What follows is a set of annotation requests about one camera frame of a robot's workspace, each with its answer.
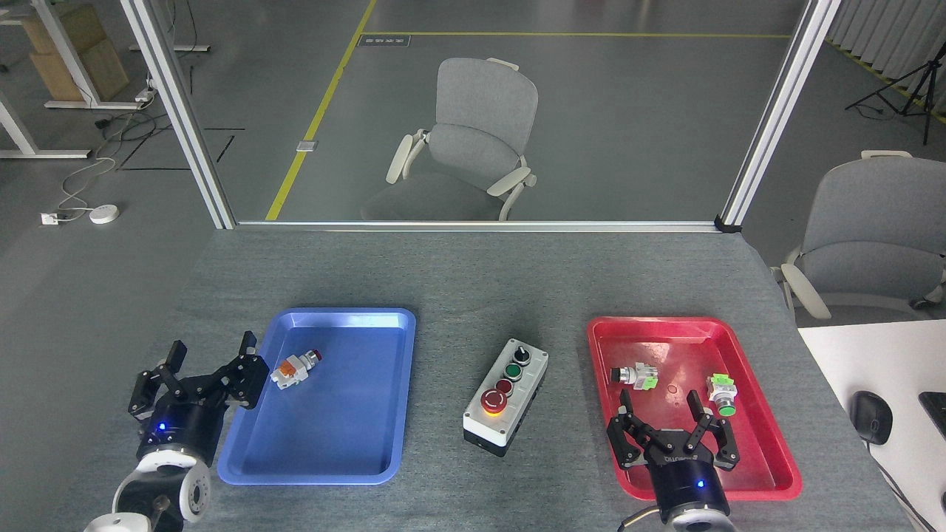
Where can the red push button switch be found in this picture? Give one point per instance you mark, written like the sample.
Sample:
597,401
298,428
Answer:
292,371

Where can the grey floor outlet plate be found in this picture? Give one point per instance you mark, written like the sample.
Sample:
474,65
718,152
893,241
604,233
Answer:
307,145

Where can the silver aluminium rail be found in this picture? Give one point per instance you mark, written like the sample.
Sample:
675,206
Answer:
480,226

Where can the green push button switch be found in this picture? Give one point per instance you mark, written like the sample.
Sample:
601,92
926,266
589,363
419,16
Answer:
723,391

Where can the black selector switch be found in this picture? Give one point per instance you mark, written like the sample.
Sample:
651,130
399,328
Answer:
634,375

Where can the white floor socket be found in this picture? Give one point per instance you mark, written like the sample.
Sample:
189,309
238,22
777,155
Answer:
50,219

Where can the silver aluminium post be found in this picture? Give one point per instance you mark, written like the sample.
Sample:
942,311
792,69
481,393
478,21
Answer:
181,111
776,118

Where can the grey felt table cover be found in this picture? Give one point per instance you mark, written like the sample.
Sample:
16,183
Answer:
480,295

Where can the blue plastic tray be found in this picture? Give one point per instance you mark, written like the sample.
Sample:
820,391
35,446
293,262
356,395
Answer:
332,421

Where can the white round floor device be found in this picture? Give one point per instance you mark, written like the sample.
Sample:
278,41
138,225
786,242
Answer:
104,214

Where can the white desk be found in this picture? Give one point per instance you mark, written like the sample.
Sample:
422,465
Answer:
887,355

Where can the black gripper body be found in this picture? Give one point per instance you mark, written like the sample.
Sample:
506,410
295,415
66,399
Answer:
185,421
687,480

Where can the brown cardboard box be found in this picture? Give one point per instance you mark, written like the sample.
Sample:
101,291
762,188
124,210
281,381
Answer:
100,66

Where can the red plastic tray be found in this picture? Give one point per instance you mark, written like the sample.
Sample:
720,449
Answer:
687,347

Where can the grey four-button control box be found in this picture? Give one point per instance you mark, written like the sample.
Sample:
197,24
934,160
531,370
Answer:
502,399

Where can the white curtain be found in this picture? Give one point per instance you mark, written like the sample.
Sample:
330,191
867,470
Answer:
887,37

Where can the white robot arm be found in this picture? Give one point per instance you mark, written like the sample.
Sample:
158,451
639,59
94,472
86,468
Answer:
166,480
698,526

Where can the white desk frame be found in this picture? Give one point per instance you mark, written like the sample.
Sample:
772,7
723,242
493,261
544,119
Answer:
63,44

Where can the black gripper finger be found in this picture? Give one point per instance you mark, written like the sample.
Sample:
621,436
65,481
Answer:
177,355
619,443
251,377
728,447

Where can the dark floor label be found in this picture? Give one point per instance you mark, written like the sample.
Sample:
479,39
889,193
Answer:
383,41

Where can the black computer mouse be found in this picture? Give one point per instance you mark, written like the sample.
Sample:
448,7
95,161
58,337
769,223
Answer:
872,417

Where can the black keyboard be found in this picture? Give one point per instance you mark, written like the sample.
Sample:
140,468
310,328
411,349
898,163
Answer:
936,414

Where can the grey office chair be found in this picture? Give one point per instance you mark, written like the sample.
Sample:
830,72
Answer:
477,140
872,236

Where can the black tripod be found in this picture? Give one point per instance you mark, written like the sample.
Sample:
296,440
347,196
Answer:
924,89

